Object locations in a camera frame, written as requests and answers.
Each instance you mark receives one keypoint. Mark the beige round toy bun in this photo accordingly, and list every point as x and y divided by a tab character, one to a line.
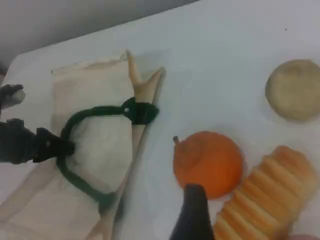
292	90

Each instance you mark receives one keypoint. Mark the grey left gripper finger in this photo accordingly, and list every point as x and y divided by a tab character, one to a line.
11	96

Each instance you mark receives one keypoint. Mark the orange toy tangerine with stem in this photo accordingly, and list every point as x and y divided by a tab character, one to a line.
212	162

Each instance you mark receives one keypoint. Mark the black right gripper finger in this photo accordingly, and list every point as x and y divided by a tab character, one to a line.
193	215

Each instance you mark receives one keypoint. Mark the long ridged golden bread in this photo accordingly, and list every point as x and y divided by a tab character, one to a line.
270	187

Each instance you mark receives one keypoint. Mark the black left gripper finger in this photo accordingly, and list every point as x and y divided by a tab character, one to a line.
42	145

